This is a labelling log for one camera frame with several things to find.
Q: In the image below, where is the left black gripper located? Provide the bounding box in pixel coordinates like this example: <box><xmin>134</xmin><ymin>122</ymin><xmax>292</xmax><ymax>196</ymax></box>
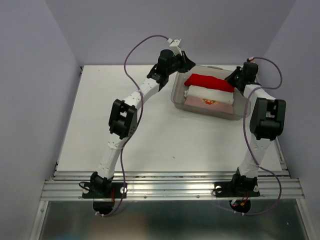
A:
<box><xmin>166</xmin><ymin>51</ymin><xmax>195</xmax><ymax>76</ymax></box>

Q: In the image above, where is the red t-shirt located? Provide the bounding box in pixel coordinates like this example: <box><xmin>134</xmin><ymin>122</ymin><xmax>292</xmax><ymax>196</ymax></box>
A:
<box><xmin>184</xmin><ymin>73</ymin><xmax>235</xmax><ymax>93</ymax></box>

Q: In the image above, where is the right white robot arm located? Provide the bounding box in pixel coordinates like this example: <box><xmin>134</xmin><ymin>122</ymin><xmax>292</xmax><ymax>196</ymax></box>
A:
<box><xmin>225</xmin><ymin>59</ymin><xmax>287</xmax><ymax>195</ymax></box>

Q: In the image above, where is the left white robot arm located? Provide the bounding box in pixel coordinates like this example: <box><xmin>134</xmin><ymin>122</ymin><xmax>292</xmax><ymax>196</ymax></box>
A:
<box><xmin>90</xmin><ymin>49</ymin><xmax>196</xmax><ymax>197</ymax></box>

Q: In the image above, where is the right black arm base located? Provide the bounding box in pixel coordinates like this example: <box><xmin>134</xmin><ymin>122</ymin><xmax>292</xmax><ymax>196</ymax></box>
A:
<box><xmin>212</xmin><ymin>172</ymin><xmax>260</xmax><ymax>198</ymax></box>

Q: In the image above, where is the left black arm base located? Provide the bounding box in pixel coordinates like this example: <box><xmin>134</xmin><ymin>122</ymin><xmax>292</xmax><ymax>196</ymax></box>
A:
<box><xmin>78</xmin><ymin>172</ymin><xmax>127</xmax><ymax>200</ymax></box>

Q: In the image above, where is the rolled white t-shirt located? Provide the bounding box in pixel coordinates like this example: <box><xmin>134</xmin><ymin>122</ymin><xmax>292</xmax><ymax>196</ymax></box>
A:
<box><xmin>184</xmin><ymin>85</ymin><xmax>234</xmax><ymax>105</ymax></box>

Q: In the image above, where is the rolled pink t-shirt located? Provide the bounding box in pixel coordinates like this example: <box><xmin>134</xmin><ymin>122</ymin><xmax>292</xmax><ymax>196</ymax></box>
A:
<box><xmin>184</xmin><ymin>95</ymin><xmax>234</xmax><ymax>114</ymax></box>

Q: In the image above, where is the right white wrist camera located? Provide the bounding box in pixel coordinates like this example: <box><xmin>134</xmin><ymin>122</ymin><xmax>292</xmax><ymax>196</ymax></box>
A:
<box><xmin>246</xmin><ymin>57</ymin><xmax>255</xmax><ymax>63</ymax></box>

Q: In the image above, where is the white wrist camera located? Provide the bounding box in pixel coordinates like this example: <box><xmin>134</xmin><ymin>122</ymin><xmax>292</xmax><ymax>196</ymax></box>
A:
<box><xmin>167</xmin><ymin>37</ymin><xmax>182</xmax><ymax>56</ymax></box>
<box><xmin>246</xmin><ymin>57</ymin><xmax>255</xmax><ymax>63</ymax></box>

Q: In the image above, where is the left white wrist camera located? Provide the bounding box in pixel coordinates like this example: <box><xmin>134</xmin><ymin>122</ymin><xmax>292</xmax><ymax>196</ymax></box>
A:
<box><xmin>167</xmin><ymin>37</ymin><xmax>182</xmax><ymax>56</ymax></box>

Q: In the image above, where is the aluminium mounting rail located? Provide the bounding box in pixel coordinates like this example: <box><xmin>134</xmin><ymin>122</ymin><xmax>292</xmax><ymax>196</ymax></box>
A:
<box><xmin>40</xmin><ymin>170</ymin><xmax>305</xmax><ymax>201</ymax></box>

